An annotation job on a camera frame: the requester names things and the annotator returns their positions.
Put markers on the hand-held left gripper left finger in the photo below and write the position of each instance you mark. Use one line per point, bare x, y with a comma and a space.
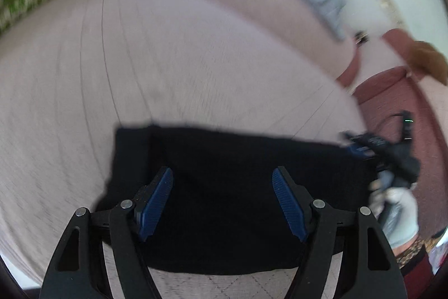
156, 206

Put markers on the light quilted bedspread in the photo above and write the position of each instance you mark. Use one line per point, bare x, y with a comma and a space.
147, 74

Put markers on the small black object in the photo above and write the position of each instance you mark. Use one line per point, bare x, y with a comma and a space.
361, 38

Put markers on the person's right hand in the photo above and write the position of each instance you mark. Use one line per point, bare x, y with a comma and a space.
402, 211

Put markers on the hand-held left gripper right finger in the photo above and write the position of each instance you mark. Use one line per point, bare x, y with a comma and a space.
289, 206

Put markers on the red-brown sofa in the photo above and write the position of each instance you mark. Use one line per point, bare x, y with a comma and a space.
395, 99

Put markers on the orange-brown plush toy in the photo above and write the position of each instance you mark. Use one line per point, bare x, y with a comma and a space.
428, 59

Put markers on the black pants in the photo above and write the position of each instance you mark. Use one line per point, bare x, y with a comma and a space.
227, 187

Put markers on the pale pink pillow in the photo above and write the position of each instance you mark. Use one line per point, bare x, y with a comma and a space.
273, 11

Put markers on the person's right forearm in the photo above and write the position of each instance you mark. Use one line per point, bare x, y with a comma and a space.
414, 262

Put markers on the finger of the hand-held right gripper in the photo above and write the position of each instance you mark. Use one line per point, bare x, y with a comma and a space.
357, 146

